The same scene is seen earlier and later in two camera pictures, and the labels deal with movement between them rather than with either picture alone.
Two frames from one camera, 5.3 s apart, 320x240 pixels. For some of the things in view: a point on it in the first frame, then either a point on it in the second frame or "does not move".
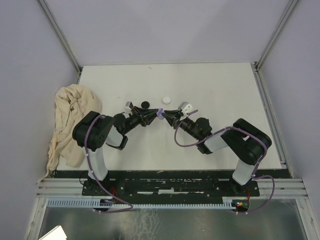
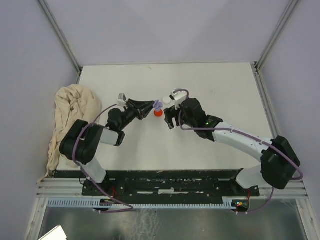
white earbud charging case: (166, 100) does not move
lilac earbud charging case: (159, 114) to (157, 105)
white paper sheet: (57, 233) does not move
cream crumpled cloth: (73, 102) does not move
